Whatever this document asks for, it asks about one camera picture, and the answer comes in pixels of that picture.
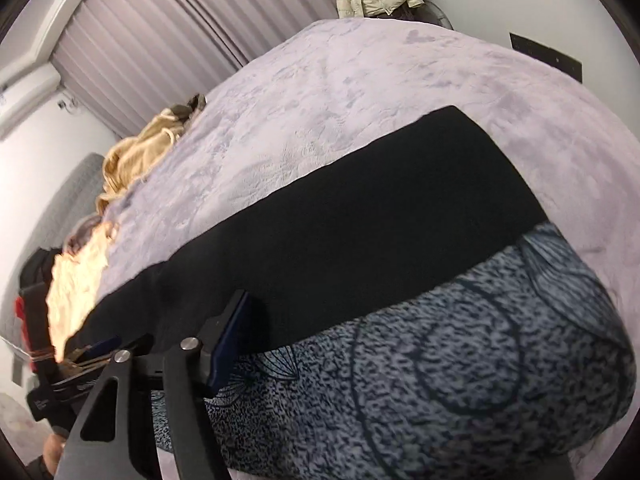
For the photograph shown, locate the black pants with patterned lining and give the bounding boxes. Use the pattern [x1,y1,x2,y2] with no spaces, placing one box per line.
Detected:
[66,106,636,479]

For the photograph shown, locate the person left hand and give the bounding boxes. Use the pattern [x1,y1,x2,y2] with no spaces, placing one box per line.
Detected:
[42,434,67,476]

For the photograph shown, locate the red garment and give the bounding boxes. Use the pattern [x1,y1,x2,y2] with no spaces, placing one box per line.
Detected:
[14,296,26,330]

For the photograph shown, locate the peach orange cloth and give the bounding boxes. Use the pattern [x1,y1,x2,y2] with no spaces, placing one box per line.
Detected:
[46,222,117,362]

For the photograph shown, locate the black clothes pile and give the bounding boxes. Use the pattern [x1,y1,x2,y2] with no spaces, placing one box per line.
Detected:
[18,247,62,289]

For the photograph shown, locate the mauve grey garment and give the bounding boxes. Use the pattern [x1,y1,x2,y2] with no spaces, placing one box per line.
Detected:
[63,214,103,256]

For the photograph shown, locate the grey quilted headboard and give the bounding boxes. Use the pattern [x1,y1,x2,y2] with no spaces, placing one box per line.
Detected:
[1,153,103,352]

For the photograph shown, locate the tan striped garment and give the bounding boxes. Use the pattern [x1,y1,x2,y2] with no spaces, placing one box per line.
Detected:
[96,94,206,214]

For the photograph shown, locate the white air conditioner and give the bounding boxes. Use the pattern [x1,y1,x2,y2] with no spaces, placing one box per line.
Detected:
[0,63,61,139]

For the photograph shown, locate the lavender plush bed blanket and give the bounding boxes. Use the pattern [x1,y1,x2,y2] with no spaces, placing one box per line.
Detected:
[96,16,640,480]

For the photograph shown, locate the wall mounted monitor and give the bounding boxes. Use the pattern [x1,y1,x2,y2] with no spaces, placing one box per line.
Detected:
[509,32,582,82]

